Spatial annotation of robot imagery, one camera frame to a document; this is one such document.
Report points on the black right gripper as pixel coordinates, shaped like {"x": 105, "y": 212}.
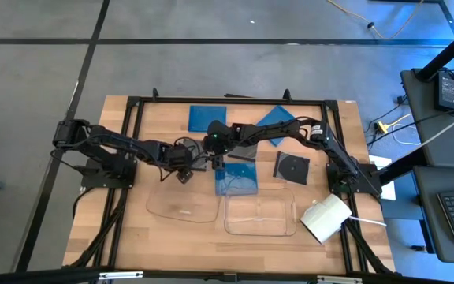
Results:
{"x": 217, "y": 140}

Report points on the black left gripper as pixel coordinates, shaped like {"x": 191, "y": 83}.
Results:
{"x": 177, "y": 158}

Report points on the blue jewel case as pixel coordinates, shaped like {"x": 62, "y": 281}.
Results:
{"x": 237, "y": 179}
{"x": 207, "y": 118}
{"x": 276, "y": 115}

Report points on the clear plastic bin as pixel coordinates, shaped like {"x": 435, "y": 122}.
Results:
{"x": 179, "y": 205}
{"x": 258, "y": 221}

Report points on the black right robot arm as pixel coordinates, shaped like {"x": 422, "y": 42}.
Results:
{"x": 278, "y": 130}

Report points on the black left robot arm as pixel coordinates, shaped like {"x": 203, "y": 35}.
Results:
{"x": 112, "y": 140}

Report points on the yellow plug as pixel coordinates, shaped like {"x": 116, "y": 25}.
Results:
{"x": 382, "y": 127}

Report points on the white paper sheet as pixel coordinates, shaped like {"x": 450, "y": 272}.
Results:
{"x": 389, "y": 194}

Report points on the black support pole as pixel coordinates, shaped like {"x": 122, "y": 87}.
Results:
{"x": 451, "y": 51}
{"x": 404, "y": 165}

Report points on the black rig beam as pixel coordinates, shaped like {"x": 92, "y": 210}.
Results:
{"x": 34, "y": 276}

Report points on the black floor plug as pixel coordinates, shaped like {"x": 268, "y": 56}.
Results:
{"x": 371, "y": 25}

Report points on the grey desk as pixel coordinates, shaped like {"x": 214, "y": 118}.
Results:
{"x": 420, "y": 118}

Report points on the grey keyboard shelf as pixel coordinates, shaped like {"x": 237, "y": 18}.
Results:
{"x": 428, "y": 221}

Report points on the black power adapter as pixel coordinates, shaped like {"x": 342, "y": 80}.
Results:
{"x": 447, "y": 90}

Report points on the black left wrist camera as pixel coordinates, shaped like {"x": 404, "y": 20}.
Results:
{"x": 184, "y": 176}

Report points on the black aluminium table frame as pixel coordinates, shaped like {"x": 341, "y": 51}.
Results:
{"x": 164, "y": 99}

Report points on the black frame clamp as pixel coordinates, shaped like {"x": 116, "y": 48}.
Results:
{"x": 155, "y": 94}
{"x": 287, "y": 95}

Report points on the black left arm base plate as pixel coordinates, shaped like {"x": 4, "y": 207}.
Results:
{"x": 93, "y": 179}

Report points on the white cylindrical camera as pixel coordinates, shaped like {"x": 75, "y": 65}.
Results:
{"x": 325, "y": 217}

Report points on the silver metal bracket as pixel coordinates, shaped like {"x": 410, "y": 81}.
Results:
{"x": 339, "y": 279}
{"x": 120, "y": 275}

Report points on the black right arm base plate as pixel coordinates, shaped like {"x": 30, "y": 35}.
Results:
{"x": 371, "y": 183}

